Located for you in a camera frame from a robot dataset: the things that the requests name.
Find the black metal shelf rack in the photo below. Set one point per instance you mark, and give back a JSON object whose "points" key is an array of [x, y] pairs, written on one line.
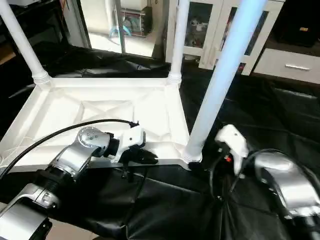
{"points": [[25, 22]]}

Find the white plastic table leg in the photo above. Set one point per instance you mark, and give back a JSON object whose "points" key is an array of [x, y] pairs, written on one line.
{"points": [[179, 40], [22, 45], [225, 75]]}

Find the black mat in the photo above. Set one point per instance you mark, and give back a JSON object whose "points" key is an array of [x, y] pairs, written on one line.
{"points": [[280, 110]]}

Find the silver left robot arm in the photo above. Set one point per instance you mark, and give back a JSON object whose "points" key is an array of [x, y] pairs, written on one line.
{"points": [[65, 165]]}

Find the black box yellow label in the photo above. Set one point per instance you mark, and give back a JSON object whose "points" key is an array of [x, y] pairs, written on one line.
{"points": [[300, 22]]}

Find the light blue metal frame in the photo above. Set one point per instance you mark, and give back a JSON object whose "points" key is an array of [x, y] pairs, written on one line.
{"points": [[120, 25]]}

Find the white drawer unit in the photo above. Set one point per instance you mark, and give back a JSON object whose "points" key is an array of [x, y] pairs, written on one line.
{"points": [[292, 66]]}

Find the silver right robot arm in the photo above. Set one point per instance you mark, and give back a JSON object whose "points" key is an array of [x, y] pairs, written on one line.
{"points": [[290, 190]]}

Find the dark storage box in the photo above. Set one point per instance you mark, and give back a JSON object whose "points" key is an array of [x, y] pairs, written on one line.
{"points": [[136, 21]]}

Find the white glass-door cabinet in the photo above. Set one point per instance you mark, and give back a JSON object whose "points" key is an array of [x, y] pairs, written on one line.
{"points": [[200, 30]]}

